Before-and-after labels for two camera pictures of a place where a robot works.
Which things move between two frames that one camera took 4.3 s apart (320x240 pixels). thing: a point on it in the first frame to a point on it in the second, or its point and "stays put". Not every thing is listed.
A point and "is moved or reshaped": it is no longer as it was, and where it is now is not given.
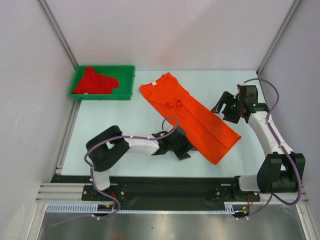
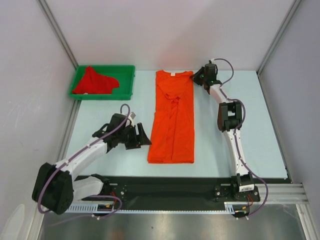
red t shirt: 93,83 stays put
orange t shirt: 209,137 is moved or reshaped
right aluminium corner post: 296,4 stays put
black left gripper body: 182,144 to 128,136
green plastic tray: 125,75 stays put
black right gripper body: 231,110 to 200,78
